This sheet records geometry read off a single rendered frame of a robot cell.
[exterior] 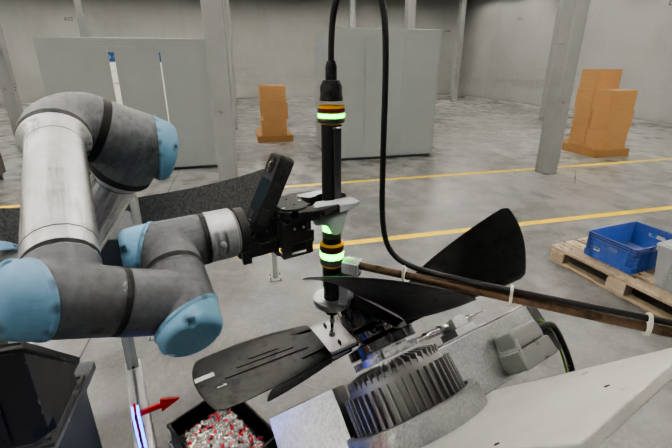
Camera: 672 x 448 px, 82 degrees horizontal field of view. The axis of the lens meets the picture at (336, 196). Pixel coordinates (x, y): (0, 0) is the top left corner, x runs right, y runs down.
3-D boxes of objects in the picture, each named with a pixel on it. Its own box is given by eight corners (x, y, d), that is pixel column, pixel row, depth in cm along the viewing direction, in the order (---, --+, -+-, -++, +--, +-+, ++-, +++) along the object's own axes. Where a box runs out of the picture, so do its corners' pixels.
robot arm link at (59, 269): (24, 57, 61) (7, 286, 30) (100, 86, 69) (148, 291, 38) (2, 118, 65) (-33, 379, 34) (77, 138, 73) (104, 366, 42)
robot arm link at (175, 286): (111, 369, 40) (101, 289, 47) (209, 359, 48) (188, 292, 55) (143, 318, 38) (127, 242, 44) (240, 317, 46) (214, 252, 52)
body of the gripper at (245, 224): (297, 235, 69) (231, 251, 63) (295, 189, 66) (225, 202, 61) (317, 251, 63) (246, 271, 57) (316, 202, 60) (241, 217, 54)
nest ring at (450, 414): (435, 407, 89) (427, 390, 90) (516, 389, 68) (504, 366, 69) (334, 467, 75) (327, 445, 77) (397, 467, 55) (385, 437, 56)
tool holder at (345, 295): (365, 298, 74) (366, 253, 71) (352, 319, 68) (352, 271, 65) (323, 288, 78) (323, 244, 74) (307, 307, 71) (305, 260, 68)
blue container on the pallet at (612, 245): (679, 263, 315) (688, 238, 307) (630, 277, 295) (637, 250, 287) (628, 242, 351) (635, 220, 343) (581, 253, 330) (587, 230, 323)
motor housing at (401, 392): (433, 410, 86) (406, 352, 91) (501, 395, 68) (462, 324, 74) (347, 462, 75) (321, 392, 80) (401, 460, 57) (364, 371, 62)
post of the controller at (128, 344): (139, 366, 111) (127, 309, 105) (127, 370, 110) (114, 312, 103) (138, 360, 114) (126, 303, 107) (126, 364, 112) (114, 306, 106)
